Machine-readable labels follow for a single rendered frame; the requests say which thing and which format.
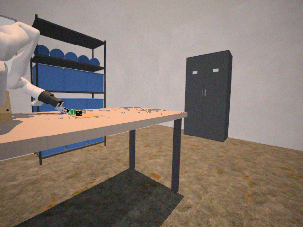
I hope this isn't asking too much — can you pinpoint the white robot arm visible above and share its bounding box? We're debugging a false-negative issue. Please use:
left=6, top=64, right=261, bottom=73
left=0, top=22, right=40, bottom=107

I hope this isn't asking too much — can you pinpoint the black die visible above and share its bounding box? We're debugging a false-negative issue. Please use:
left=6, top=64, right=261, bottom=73
left=75, top=110, right=82, bottom=116

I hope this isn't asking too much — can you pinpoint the orange flat square mat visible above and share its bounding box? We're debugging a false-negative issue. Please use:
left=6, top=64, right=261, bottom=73
left=70, top=113, right=102, bottom=118

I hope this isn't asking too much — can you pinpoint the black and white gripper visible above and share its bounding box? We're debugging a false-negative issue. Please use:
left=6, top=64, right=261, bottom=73
left=31, top=88, right=69, bottom=114

